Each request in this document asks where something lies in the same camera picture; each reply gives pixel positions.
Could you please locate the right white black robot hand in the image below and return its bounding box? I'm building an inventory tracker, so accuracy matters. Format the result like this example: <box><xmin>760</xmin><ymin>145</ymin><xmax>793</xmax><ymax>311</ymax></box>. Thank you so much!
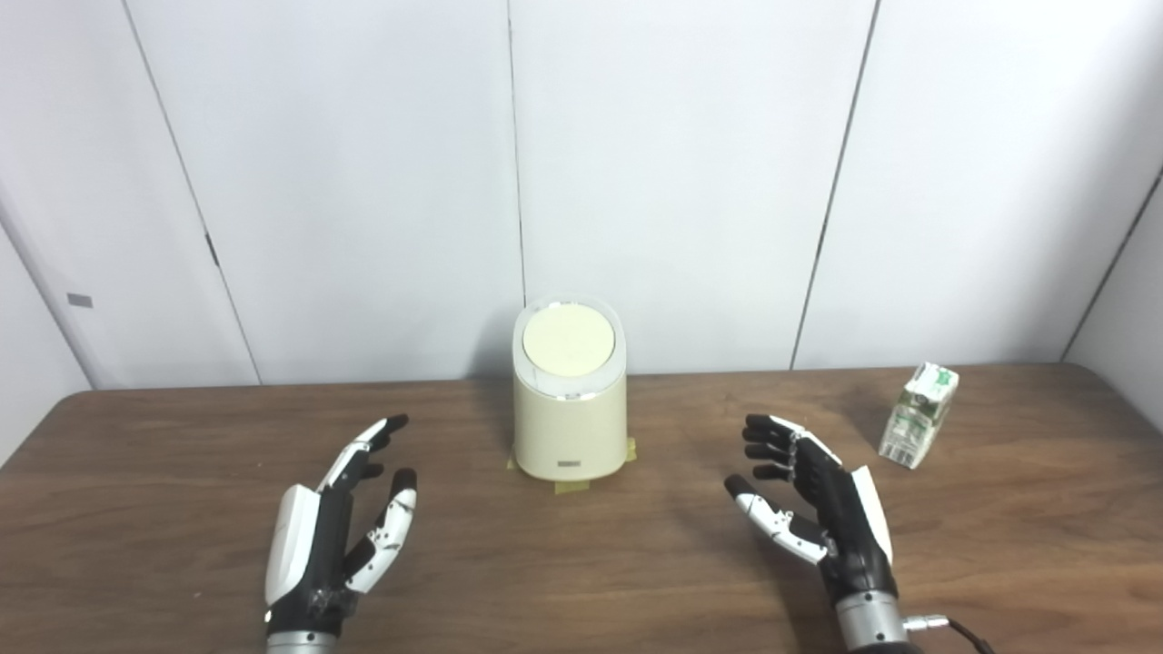
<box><xmin>724</xmin><ymin>414</ymin><xmax>900</xmax><ymax>602</ymax></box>

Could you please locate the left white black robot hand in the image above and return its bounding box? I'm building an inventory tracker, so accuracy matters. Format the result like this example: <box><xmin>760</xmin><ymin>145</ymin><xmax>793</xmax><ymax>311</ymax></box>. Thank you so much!
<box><xmin>263</xmin><ymin>414</ymin><xmax>419</xmax><ymax>637</ymax></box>

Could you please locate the white green milk carton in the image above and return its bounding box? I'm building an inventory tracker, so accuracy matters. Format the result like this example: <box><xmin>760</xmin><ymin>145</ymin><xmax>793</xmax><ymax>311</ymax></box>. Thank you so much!
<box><xmin>878</xmin><ymin>362</ymin><xmax>960</xmax><ymax>470</ymax></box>

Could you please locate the cream round bin lid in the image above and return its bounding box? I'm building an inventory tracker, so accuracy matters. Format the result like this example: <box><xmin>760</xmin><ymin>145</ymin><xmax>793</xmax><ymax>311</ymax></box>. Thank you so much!
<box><xmin>522</xmin><ymin>304</ymin><xmax>616</xmax><ymax>376</ymax></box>

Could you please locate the cream-colored bin body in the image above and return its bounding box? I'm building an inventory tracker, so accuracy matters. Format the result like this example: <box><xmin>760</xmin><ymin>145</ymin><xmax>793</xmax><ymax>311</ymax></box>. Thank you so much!
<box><xmin>512</xmin><ymin>293</ymin><xmax>630</xmax><ymax>482</ymax></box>

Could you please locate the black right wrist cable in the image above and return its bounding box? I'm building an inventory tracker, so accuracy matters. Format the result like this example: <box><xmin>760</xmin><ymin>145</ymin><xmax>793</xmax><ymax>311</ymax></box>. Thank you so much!
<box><xmin>904</xmin><ymin>615</ymin><xmax>996</xmax><ymax>654</ymax></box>

